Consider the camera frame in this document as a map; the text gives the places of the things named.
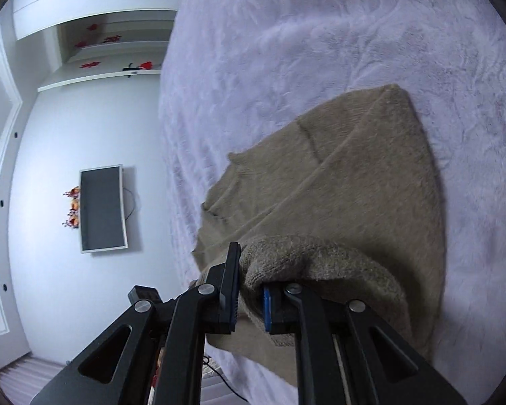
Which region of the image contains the wall mounted flat television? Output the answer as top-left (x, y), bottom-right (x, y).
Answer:
top-left (79, 165), bottom-right (129, 253)

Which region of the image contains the red flower wall decoration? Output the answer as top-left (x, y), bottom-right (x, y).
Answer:
top-left (63, 186), bottom-right (80, 230)

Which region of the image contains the black television cable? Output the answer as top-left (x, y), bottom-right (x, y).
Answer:
top-left (122, 186), bottom-right (136, 222)

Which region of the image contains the lavender embossed bed blanket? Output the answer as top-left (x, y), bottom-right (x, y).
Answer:
top-left (159, 0), bottom-right (506, 404)

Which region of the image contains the brown knit sweater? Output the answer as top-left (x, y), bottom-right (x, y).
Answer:
top-left (193, 85), bottom-right (446, 383)

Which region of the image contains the white wardrobe with red flowers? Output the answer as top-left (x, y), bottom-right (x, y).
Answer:
top-left (12, 0), bottom-right (181, 91)

